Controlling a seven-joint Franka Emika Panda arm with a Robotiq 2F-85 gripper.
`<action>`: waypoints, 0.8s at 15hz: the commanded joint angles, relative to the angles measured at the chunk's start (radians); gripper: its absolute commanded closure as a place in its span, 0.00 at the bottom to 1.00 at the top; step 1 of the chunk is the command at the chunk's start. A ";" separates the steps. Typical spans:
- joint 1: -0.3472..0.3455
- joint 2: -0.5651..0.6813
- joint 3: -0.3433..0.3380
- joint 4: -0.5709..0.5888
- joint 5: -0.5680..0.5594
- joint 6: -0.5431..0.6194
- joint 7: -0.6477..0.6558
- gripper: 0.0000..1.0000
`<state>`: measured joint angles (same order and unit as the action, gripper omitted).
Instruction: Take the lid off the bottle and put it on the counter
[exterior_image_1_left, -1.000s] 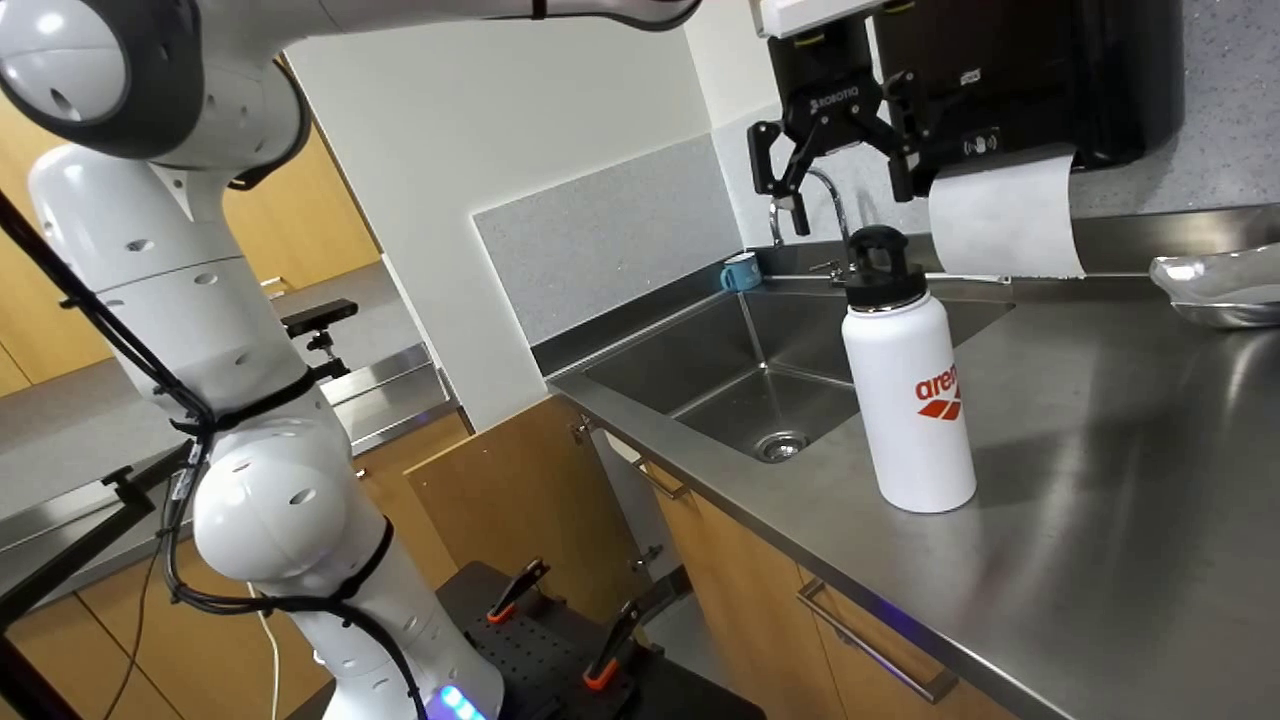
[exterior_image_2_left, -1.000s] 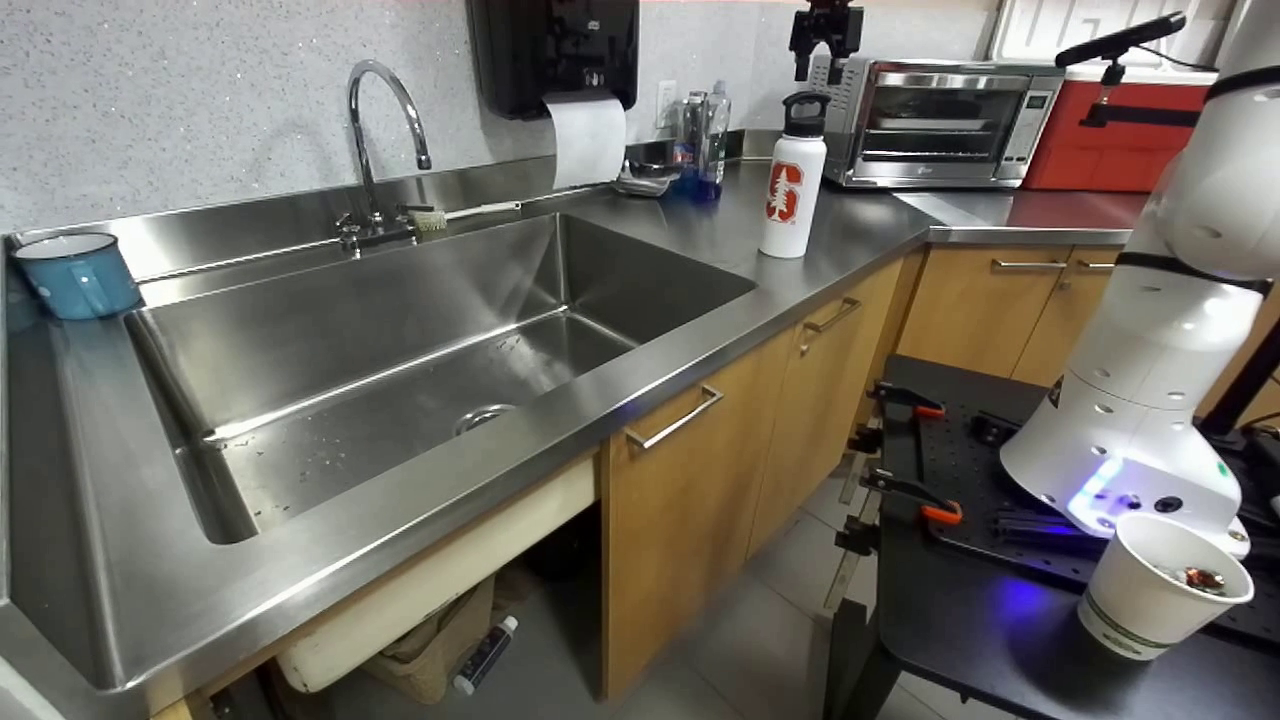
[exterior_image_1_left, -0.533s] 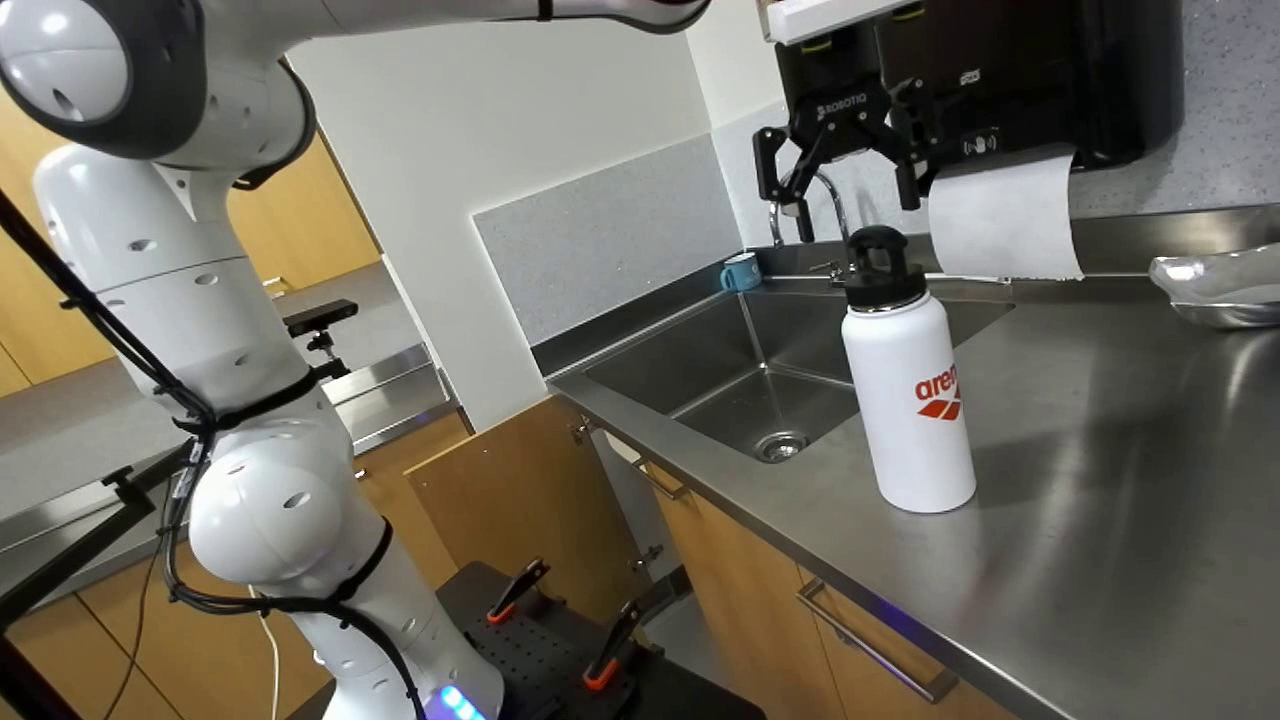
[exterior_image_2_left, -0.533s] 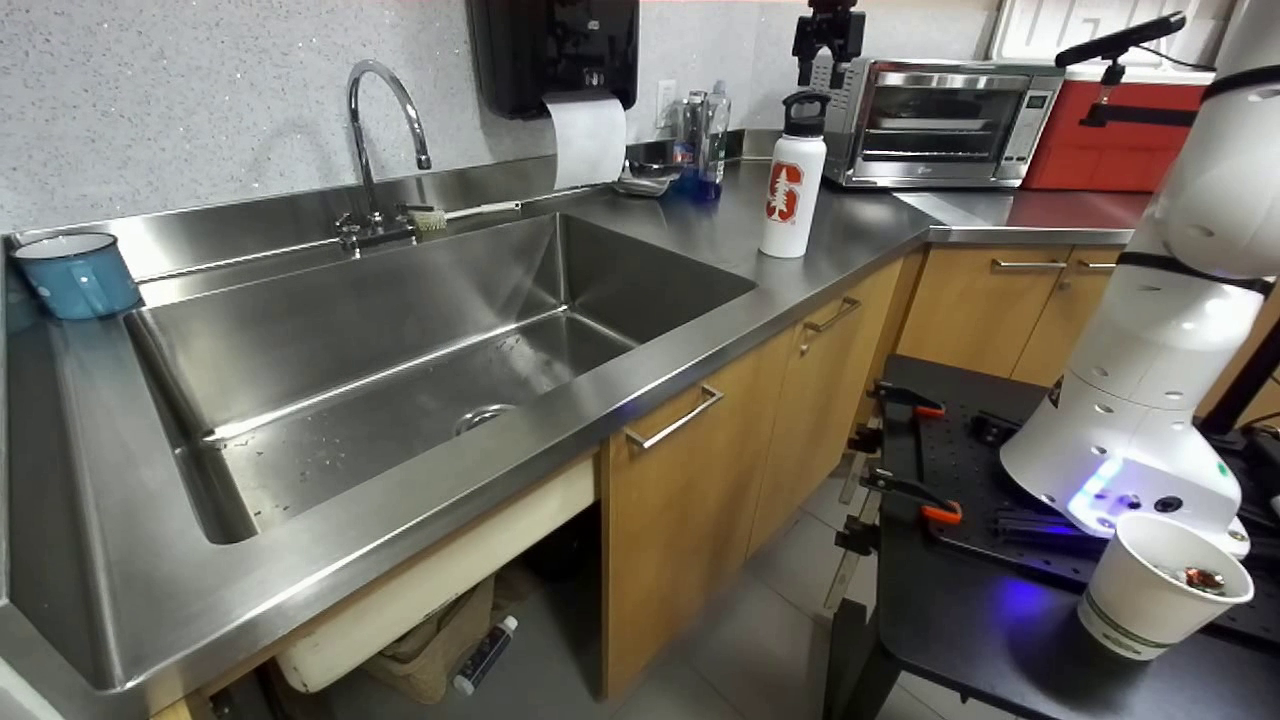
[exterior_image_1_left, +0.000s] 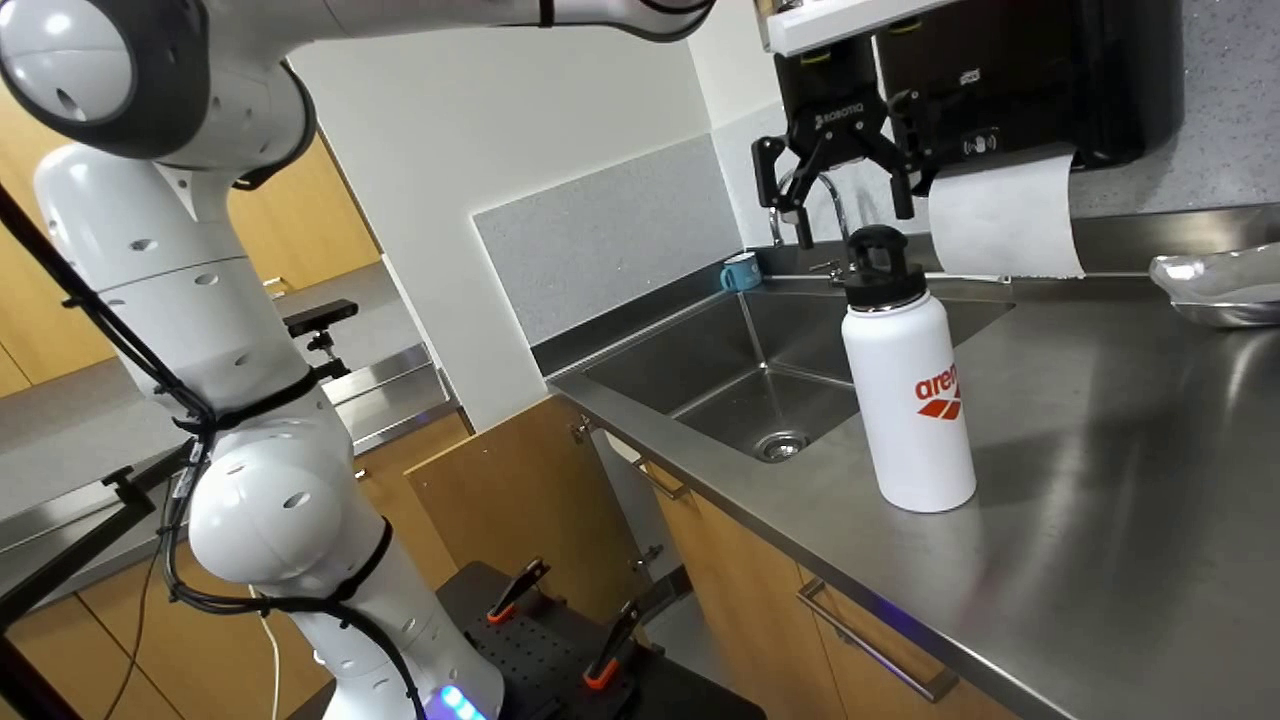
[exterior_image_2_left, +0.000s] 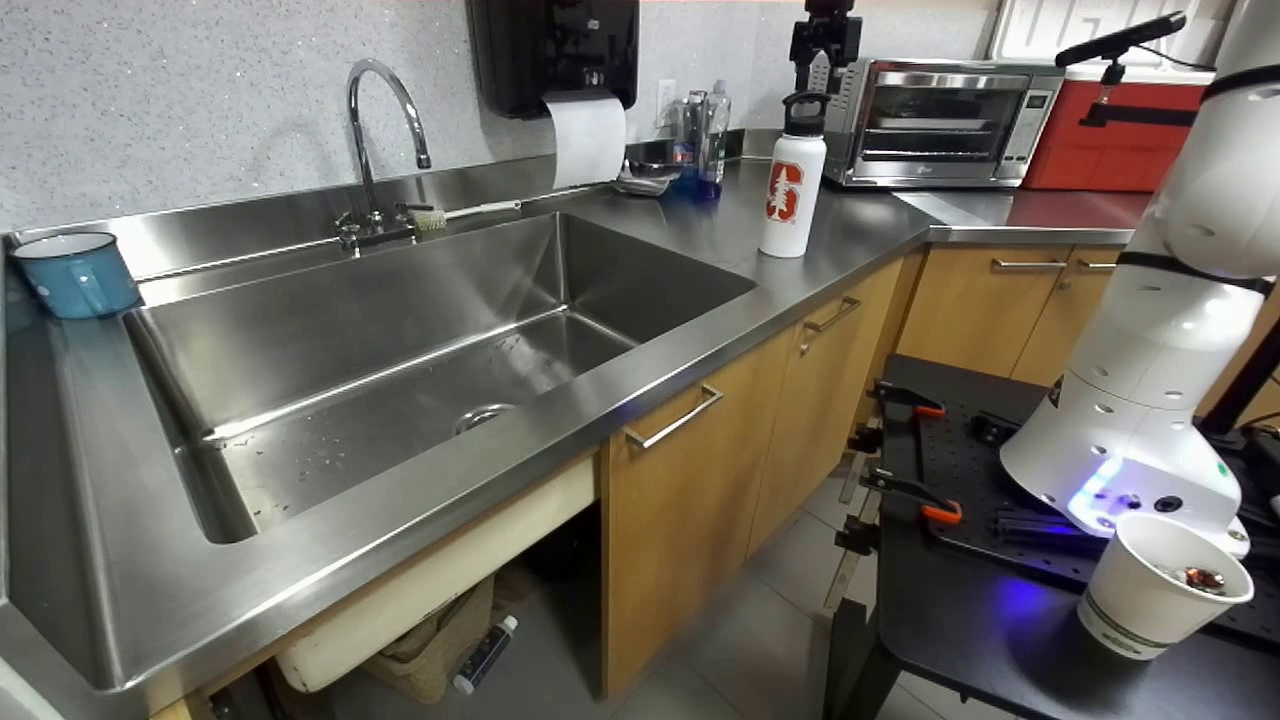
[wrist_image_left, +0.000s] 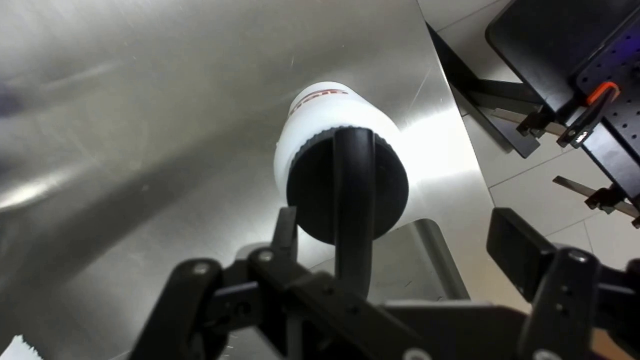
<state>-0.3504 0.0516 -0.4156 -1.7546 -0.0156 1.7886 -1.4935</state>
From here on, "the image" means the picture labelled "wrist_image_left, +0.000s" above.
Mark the black bottle lid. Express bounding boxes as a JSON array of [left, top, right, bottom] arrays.
[[283, 125, 409, 296]]

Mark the black clamp orange handle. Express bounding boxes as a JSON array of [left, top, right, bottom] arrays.
[[516, 79, 623, 150], [550, 174, 640, 231]]

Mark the black work table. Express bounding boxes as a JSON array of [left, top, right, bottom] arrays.
[[483, 0, 640, 203]]

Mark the white plastic bottle red print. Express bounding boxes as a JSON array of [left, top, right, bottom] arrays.
[[272, 81, 404, 203]]

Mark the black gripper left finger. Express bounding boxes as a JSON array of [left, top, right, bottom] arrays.
[[128, 206, 432, 360]]

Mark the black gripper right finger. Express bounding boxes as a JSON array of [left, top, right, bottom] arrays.
[[483, 206, 640, 360]]

